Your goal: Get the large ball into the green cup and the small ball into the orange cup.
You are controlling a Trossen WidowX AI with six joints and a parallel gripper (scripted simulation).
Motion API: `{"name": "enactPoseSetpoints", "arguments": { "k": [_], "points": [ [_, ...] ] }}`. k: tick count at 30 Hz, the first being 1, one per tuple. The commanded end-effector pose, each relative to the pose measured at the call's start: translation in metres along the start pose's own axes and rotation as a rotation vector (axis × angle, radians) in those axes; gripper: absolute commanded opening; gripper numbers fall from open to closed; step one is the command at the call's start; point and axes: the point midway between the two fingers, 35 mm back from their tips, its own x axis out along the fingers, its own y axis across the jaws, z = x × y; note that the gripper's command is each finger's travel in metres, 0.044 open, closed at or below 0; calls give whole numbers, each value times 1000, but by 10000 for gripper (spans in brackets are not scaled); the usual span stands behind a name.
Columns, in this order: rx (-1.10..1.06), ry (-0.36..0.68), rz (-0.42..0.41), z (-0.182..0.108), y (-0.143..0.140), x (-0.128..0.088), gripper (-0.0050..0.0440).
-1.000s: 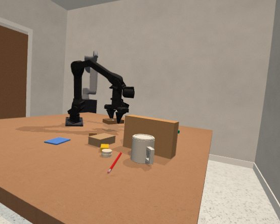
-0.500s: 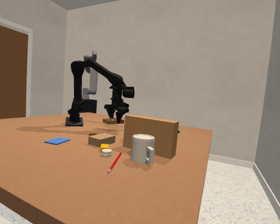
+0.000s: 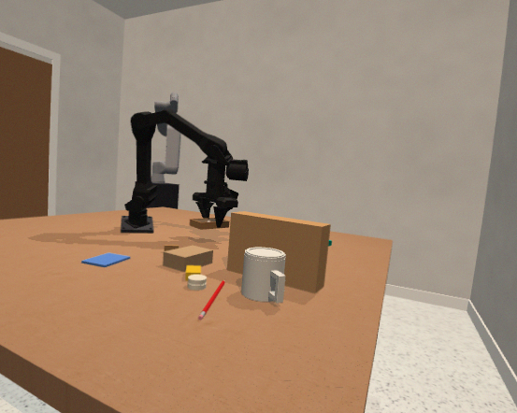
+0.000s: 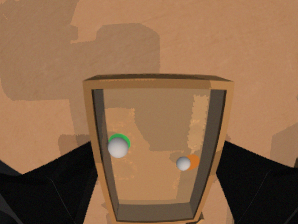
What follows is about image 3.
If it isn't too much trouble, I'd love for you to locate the cream round disc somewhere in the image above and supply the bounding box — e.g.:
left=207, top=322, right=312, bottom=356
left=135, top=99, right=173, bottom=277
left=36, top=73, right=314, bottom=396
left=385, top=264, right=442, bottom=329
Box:
left=188, top=283, right=207, bottom=291
left=188, top=275, right=207, bottom=285

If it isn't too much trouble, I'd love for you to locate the brown rectangular block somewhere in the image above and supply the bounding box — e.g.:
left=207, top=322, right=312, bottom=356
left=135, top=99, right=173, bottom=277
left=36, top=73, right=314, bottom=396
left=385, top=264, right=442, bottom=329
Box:
left=227, top=211, right=331, bottom=293

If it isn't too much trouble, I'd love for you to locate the yellow rectangular block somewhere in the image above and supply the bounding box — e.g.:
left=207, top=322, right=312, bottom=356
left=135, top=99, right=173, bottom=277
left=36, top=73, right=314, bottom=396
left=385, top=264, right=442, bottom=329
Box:
left=185, top=265, right=201, bottom=280

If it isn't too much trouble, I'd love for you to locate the red pencil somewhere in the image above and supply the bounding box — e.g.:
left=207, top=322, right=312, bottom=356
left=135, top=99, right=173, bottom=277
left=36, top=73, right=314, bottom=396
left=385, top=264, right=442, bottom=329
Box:
left=198, top=280, right=225, bottom=320

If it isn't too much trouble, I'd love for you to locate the tan flat rectangular box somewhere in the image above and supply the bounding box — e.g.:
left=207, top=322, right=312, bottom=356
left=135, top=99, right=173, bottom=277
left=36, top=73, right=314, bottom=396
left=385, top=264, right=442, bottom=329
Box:
left=163, top=246, right=213, bottom=272

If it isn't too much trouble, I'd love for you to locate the blue flat rectangular pad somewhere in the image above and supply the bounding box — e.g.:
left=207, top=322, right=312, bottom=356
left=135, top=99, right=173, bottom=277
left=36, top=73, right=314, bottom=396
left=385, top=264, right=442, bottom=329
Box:
left=81, top=253, right=131, bottom=267

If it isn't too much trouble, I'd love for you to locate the wooden ball tray with clear cover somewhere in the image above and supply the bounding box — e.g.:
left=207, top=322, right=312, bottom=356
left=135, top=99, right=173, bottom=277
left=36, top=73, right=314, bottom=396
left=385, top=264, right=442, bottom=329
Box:
left=190, top=218, right=229, bottom=230

